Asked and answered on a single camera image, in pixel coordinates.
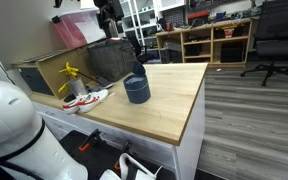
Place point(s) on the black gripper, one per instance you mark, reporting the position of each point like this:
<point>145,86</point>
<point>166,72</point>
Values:
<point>109,8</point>

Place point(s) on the dark blue cylindrical container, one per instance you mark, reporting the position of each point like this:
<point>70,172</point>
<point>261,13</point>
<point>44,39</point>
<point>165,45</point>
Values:
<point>137,88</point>

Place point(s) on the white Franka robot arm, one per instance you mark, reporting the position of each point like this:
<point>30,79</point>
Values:
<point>7,116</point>

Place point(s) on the dark grey fabric bin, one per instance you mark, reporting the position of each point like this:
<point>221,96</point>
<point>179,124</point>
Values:
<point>112,60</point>

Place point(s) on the white metal shelving unit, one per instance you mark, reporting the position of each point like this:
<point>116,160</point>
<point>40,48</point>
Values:
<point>144,20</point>

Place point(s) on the red translucent plastic tote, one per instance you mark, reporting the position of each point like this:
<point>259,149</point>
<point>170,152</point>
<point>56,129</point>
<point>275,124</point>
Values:
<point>74,30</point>

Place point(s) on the silver metal cylinder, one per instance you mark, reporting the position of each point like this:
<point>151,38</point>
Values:
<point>77,87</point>

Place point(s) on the white red sneaker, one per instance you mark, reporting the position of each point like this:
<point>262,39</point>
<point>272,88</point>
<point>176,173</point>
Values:
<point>74,106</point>
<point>95,98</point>

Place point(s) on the large cardboard box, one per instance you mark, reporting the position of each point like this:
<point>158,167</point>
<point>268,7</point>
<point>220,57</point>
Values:
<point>50,71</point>

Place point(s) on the red black tool case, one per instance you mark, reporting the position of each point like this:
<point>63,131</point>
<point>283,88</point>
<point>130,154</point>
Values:
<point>199,18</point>

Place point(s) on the wooden workshop shelf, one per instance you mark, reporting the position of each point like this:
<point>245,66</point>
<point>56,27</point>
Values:
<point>200,41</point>

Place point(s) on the orange black bar clamp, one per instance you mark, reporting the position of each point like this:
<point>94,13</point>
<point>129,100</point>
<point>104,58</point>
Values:
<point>90,140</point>
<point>123,155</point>

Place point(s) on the red white small bucket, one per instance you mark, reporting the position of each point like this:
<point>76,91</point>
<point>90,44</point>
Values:
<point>228,32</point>

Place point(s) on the white curved plastic piece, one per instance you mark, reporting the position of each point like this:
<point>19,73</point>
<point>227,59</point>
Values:
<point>134,165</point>

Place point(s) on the black office chair with armrests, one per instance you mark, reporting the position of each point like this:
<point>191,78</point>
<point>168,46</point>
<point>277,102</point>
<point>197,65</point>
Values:
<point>277,43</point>

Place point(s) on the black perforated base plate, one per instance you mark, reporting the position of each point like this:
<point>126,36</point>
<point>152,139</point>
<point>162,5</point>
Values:
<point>97,160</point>

